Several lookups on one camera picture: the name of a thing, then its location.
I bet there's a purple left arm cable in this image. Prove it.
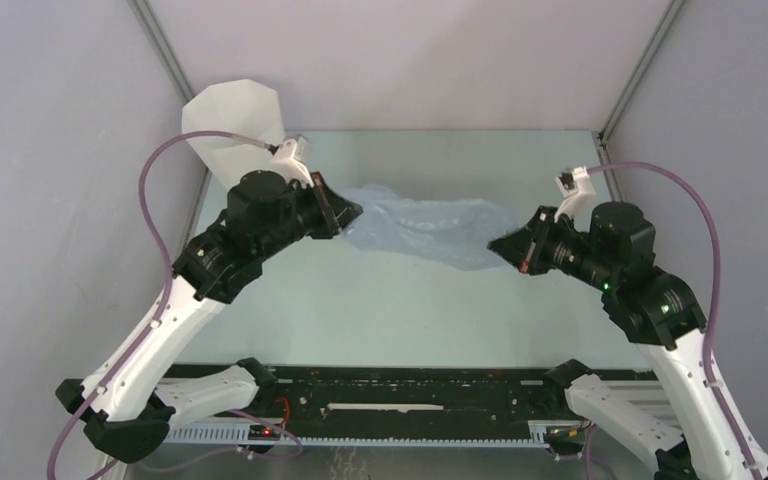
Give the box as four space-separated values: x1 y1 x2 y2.
46 130 279 480

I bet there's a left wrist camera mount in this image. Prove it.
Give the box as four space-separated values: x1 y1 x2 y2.
269 135 313 188

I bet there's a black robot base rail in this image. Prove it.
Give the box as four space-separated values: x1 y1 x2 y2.
245 366 591 439

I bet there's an aluminium frame post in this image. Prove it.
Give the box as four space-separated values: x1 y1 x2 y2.
95 0 216 480
592 0 736 480

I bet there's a white slotted cable duct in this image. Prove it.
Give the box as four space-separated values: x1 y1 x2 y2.
163 421 549 449

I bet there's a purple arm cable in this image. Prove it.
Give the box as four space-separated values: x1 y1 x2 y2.
46 130 279 480
585 160 756 480

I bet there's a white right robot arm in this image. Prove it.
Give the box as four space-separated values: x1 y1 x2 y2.
488 202 768 479

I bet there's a right aluminium frame post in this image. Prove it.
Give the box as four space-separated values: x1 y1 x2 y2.
592 0 736 480

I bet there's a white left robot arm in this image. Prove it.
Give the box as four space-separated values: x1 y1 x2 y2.
56 170 363 464

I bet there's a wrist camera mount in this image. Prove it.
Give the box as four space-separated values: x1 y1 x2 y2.
269 135 313 188
554 166 596 222

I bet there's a light blue plastic trash bag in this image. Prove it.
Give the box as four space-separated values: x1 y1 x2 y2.
340 184 519 271

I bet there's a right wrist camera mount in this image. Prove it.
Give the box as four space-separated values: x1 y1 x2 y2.
554 166 596 222

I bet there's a white octagonal trash bin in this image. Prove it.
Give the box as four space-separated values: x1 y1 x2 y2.
181 79 285 191

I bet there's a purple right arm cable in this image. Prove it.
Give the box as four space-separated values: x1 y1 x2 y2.
585 160 756 480

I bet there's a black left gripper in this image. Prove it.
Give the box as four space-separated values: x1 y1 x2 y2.
257 171 363 260

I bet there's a left aluminium frame post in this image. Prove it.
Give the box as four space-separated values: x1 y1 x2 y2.
95 0 216 480

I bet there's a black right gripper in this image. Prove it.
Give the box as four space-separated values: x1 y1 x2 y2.
488 204 615 290

